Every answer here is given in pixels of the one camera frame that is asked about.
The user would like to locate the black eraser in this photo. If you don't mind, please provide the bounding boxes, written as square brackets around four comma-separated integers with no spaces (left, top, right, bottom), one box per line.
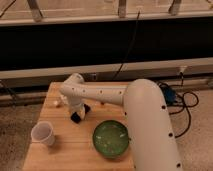
[70,104,90,123]

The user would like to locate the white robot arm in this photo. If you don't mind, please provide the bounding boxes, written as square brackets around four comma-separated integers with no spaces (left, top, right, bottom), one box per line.
[60,73,183,171]

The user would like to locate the white ceramic cup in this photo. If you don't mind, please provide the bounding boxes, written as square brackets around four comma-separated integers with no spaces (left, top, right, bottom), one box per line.
[31,121,55,146]

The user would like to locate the green bowl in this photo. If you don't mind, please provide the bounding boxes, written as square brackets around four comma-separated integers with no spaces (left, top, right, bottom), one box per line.
[92,120,129,159]

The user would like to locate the wooden cutting board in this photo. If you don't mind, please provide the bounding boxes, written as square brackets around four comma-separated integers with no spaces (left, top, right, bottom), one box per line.
[23,82,134,171]

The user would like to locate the black floor cables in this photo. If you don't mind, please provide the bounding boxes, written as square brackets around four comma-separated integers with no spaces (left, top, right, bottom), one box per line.
[155,71,200,140]

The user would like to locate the black cable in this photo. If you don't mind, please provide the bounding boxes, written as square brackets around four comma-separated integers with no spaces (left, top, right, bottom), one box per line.
[111,10,142,81]

